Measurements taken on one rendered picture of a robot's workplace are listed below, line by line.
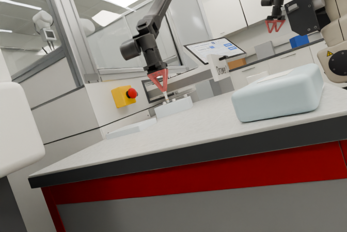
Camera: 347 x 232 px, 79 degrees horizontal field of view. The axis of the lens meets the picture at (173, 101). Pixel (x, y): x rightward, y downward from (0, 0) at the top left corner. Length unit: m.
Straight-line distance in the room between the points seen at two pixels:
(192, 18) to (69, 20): 2.04
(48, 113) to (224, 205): 0.72
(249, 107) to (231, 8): 4.07
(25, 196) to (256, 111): 1.09
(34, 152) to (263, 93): 0.28
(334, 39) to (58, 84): 1.07
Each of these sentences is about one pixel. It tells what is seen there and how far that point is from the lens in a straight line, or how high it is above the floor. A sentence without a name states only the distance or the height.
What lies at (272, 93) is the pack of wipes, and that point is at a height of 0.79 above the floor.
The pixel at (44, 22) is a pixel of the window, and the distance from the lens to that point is 0.88.
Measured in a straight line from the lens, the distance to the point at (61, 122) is 0.85.
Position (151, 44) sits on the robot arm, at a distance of 0.75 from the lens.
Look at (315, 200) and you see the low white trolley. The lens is 0.31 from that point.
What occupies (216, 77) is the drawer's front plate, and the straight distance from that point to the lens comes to 0.84.
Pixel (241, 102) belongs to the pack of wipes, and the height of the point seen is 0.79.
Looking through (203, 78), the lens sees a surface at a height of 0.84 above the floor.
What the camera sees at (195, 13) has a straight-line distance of 2.71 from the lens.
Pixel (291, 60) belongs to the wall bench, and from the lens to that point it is 3.87.
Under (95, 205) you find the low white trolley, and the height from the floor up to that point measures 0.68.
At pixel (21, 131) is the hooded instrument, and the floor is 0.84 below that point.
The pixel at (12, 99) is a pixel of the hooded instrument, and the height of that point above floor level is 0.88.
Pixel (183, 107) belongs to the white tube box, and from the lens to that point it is 0.72.
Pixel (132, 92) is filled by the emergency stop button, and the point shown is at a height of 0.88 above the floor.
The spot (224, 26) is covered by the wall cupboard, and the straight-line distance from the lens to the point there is 4.27.
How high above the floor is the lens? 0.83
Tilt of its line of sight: 2 degrees down
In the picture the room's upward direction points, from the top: 18 degrees counter-clockwise
